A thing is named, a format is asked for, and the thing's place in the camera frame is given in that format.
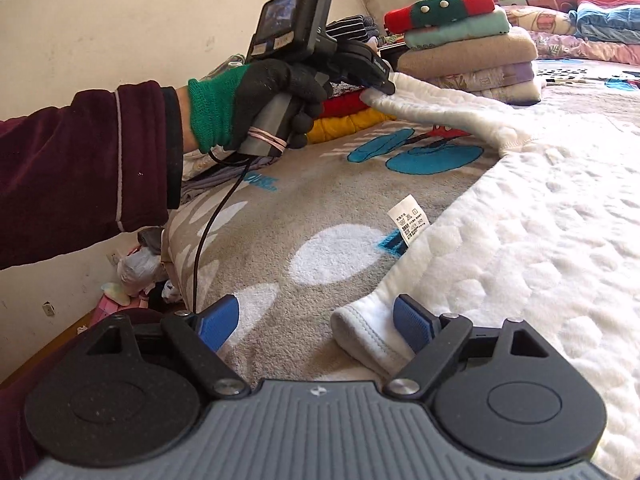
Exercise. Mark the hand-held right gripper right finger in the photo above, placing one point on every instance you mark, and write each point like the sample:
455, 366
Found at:
415, 325

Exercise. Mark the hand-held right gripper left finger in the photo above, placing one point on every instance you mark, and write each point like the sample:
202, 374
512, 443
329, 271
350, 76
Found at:
217, 322

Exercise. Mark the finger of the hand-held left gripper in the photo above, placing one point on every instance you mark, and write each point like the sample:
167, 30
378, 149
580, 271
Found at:
385, 87

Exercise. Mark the white quilted garment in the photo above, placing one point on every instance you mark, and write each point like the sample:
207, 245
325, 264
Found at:
540, 240

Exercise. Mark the person's left forearm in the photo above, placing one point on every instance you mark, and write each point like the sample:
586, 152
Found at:
75, 170

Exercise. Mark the person's left hand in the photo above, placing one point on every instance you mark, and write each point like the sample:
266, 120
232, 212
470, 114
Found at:
225, 105

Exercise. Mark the red folded garment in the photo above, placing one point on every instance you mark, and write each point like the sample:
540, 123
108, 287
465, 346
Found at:
342, 105

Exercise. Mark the yellow folded garment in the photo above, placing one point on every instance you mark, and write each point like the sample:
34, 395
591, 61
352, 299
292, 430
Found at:
350, 127

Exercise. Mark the beige folded garment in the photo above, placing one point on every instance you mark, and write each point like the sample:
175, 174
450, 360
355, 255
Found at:
465, 57

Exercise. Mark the red green knit sweater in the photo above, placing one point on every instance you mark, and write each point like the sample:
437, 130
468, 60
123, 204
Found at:
440, 10

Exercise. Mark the white plastic bag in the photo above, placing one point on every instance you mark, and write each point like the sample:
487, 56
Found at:
137, 267

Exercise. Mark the printed cartoon blanket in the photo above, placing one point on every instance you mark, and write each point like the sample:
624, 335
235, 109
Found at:
310, 195

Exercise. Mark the white floral folded garment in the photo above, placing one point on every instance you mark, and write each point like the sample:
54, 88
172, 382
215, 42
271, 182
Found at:
520, 91

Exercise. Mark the floral pillow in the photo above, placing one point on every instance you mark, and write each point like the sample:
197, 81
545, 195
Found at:
535, 17

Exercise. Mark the pink quilt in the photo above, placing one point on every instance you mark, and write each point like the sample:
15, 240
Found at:
585, 47

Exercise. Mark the blue folded quilt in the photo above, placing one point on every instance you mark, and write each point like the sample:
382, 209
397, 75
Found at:
610, 17

